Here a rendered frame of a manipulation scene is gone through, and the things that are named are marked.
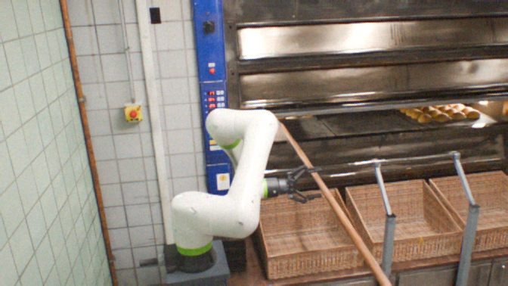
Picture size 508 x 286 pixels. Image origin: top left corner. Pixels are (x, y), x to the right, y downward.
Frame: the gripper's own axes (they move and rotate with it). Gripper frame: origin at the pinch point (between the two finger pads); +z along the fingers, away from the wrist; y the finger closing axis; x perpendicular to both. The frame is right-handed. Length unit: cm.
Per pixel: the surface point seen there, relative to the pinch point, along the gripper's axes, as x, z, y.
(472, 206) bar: -2, 85, 24
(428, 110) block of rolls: -94, 109, -2
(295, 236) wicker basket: -48, -1, 60
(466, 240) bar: -1, 86, 45
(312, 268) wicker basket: -11, 0, 58
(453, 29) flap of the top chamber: -61, 101, -63
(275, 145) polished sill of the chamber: -60, -10, 2
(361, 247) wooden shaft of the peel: 56, -1, -1
